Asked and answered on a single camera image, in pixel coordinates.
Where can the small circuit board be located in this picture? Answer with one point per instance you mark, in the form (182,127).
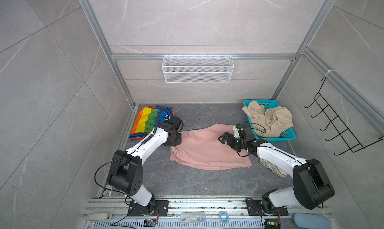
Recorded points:
(150,222)
(271,224)

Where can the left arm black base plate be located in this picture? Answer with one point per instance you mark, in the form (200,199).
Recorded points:
(160,207)

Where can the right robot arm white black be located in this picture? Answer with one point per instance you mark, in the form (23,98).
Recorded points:
(311,184)

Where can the clear plastic bottle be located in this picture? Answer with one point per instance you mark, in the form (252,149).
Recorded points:
(192,217)

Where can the pink shorts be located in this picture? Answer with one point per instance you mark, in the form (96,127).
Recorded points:
(201,149)

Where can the black wire hook rack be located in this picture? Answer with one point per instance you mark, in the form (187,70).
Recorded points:
(335,121)

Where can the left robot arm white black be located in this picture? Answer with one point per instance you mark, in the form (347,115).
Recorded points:
(126,167)

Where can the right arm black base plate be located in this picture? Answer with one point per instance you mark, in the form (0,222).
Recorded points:
(255,207)

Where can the small circuit board right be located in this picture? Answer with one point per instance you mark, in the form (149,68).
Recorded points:
(271,224)

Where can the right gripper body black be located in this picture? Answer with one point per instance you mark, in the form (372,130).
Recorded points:
(236,143)

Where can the rainbow striped shorts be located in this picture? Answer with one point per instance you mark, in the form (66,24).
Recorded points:
(146,120)

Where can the clear tape roll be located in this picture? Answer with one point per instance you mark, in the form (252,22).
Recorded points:
(223,217)

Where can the small circuit board left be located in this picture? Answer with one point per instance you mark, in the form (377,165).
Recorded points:
(150,222)

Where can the blue grey cloth bundle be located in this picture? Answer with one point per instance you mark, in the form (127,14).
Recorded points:
(310,221)

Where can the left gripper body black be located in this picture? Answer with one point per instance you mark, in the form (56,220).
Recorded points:
(177,140)

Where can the teal plastic laundry basket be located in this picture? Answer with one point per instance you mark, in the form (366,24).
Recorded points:
(286,135)

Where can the folded patterned beige shorts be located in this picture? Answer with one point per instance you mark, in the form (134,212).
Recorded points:
(273,168)

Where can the white wire mesh wall basket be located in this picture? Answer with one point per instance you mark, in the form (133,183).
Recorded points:
(197,69)

